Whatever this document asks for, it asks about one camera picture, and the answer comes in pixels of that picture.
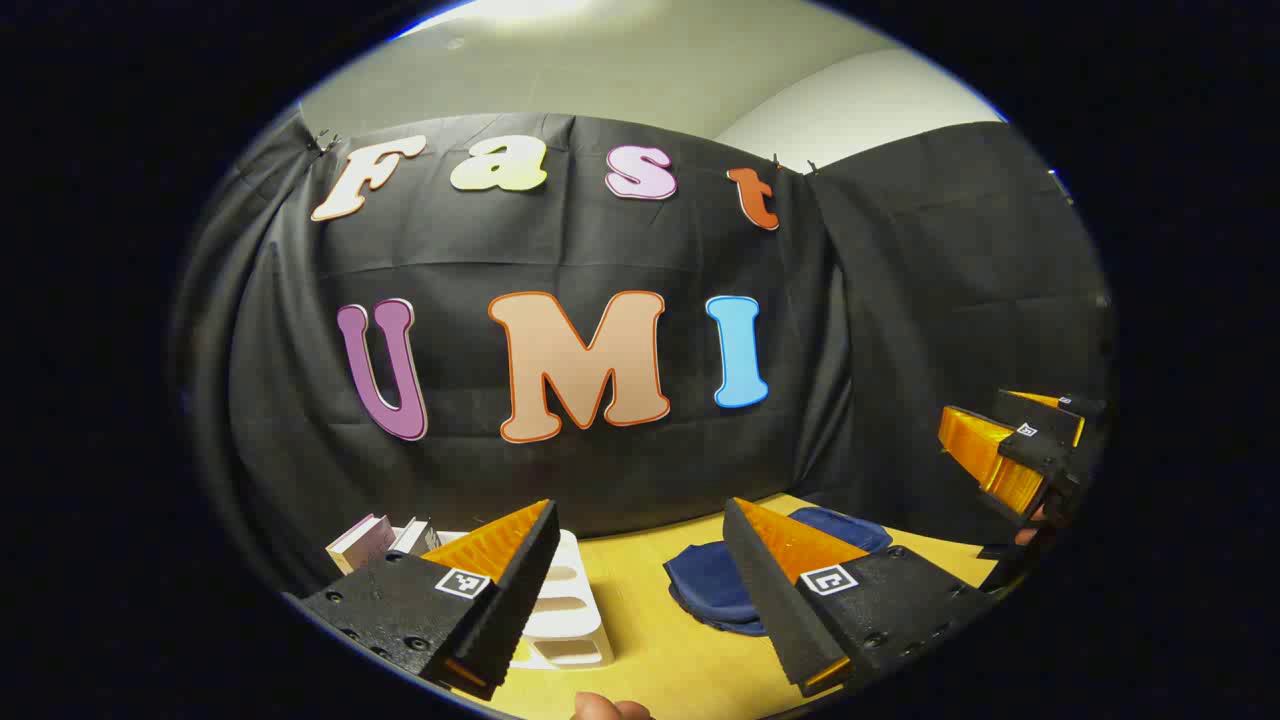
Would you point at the black backdrop cloth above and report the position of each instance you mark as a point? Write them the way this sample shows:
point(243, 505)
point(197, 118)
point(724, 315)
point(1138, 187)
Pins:
point(600, 240)

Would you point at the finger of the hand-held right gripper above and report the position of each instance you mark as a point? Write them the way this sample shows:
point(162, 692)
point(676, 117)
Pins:
point(1040, 445)
point(1085, 407)

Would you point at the grey cover book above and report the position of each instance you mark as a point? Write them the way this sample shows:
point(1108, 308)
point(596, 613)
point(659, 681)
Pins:
point(415, 537)

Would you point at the pink cover book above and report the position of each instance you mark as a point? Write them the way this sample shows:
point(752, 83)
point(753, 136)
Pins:
point(360, 545)

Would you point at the white bookshelf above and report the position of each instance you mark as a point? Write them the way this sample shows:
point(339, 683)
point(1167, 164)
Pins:
point(570, 620)

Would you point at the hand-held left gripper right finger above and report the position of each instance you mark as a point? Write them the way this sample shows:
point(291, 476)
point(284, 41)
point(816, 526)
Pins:
point(770, 600)

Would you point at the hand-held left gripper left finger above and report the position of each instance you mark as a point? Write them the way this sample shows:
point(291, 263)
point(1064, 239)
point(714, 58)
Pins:
point(510, 610)

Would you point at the blue schoolbag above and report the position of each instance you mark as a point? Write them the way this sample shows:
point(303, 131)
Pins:
point(705, 585)

